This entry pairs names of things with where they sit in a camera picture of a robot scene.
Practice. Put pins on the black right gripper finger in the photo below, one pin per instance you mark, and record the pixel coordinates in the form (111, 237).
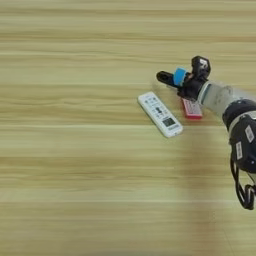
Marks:
(165, 78)

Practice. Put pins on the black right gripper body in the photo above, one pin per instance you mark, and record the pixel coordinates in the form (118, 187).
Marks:
(191, 87)

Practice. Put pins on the blue rectangular block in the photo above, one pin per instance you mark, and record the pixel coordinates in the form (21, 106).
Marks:
(180, 76)

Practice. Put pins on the red and white eraser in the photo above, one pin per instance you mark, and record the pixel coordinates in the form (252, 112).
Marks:
(192, 109)

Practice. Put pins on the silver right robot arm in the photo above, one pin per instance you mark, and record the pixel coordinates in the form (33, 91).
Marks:
(233, 110)

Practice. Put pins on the small black box white label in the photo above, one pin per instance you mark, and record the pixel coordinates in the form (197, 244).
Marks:
(201, 66)

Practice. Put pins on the white remote control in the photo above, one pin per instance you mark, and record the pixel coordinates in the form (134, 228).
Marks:
(160, 114)

